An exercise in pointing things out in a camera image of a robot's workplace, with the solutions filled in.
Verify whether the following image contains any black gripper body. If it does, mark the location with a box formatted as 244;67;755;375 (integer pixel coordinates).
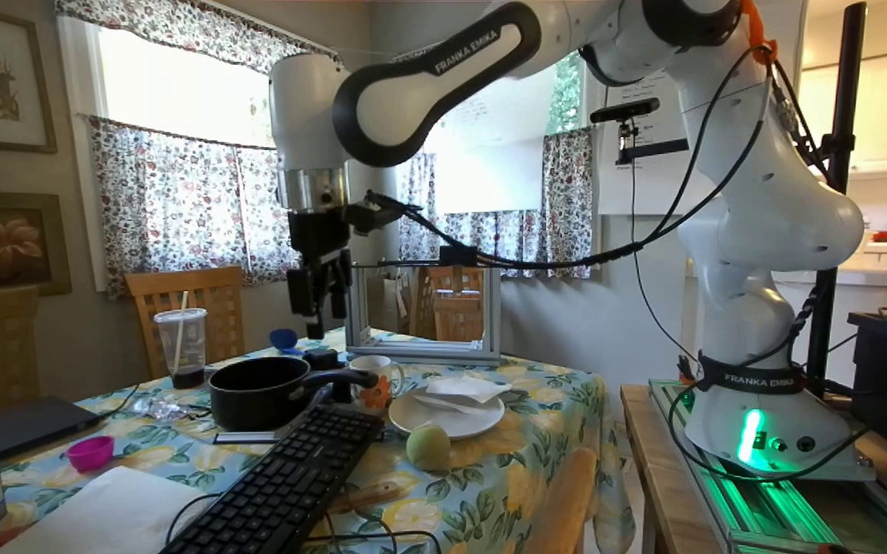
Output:
288;207;358;319

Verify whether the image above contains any black computer keyboard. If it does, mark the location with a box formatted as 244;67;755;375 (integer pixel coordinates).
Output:
160;402;387;554

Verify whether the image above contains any small blue bowl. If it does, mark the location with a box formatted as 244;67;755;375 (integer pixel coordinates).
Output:
267;322;305;358

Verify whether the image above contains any black cooking pot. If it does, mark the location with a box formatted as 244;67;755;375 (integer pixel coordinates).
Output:
204;355;383;434

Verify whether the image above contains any wooden slatted chair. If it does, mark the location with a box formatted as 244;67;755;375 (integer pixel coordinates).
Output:
124;265;250;381

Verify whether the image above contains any clear plastic cup with straw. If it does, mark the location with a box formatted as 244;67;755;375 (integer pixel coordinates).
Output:
150;288;214;391

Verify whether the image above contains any floral window curtain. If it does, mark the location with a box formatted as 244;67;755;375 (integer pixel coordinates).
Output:
87;113;301;302

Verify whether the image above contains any white paper napkin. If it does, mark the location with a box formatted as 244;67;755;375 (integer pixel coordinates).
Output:
415;368;513;411

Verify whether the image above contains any white round plate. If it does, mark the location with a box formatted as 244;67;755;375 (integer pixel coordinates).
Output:
385;381;507;442

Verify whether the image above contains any yellow-green round fruit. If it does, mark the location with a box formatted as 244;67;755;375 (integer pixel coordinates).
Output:
405;421;455;477

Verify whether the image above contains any lemon print tablecloth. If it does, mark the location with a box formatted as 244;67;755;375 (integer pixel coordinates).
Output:
0;326;637;554

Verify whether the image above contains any floral curtain beside doorway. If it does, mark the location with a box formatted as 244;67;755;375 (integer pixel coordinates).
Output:
395;122;601;282

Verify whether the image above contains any floral valance curtain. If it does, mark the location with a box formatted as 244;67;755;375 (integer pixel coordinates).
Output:
54;0;315;76

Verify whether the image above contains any small pink bowl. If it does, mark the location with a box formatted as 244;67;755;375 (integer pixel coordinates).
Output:
64;434;120;477

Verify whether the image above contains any white paper sheet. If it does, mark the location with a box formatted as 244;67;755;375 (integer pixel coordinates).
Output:
0;464;225;554

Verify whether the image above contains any dark closed laptop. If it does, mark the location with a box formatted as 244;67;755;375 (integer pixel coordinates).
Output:
0;393;107;461

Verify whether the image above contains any wooden chair with rounded backrest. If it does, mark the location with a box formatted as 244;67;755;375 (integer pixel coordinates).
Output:
517;441;605;554

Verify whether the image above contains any framed flower picture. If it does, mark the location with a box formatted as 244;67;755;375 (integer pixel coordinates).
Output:
0;189;74;302

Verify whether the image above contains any wooden plank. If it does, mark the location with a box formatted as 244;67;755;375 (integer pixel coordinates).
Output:
620;381;727;554

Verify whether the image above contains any black vertical pole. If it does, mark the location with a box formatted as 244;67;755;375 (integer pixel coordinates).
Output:
804;0;871;401

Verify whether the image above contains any aluminium profile frame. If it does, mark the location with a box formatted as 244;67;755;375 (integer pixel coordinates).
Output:
342;254;504;362

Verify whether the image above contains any wooden chair behind frame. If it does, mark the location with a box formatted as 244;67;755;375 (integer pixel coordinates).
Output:
414;261;491;345

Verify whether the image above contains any thin black keyboard cable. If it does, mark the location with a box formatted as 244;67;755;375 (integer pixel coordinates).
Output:
160;490;447;554

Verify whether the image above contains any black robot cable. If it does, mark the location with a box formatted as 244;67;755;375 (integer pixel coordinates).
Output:
363;43;813;278

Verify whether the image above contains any black camera on stand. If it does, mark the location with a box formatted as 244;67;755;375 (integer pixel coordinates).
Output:
589;95;694;167

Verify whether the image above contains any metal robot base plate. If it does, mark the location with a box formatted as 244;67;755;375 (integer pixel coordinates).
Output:
648;380;887;554

